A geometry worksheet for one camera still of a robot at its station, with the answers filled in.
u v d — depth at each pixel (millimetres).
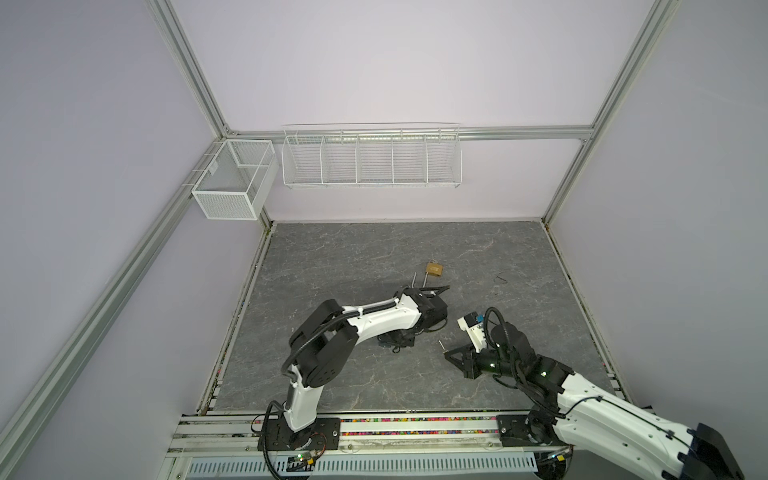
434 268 1052
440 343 886
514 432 736
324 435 738
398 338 730
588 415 524
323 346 484
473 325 708
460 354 724
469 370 671
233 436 754
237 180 1044
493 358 673
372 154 992
